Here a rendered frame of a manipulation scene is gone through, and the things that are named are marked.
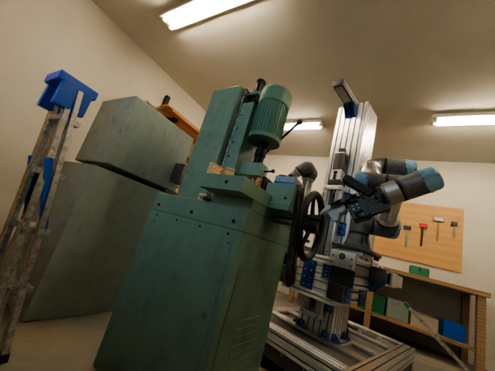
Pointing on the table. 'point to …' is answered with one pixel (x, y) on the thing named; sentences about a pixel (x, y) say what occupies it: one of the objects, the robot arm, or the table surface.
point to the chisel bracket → (252, 170)
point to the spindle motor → (270, 116)
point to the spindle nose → (261, 152)
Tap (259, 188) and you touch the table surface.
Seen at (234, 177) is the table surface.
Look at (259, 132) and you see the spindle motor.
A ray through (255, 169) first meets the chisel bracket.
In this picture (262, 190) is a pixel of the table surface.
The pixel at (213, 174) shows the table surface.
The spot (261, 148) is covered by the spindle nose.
